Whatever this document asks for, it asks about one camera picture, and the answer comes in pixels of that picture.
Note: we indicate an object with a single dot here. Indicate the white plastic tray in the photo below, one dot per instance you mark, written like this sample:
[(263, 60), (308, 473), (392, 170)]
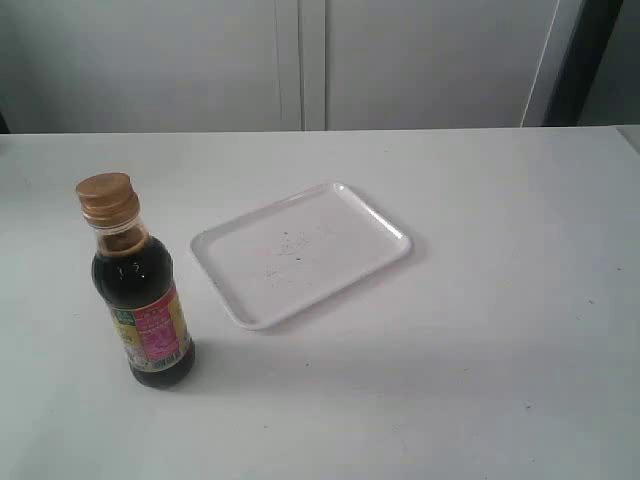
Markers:
[(278, 261)]

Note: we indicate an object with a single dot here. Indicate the dark soy sauce bottle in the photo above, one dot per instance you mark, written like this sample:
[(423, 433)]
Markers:
[(133, 273)]

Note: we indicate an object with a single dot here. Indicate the dark vertical post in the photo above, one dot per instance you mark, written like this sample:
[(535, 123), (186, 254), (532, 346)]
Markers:
[(587, 46)]

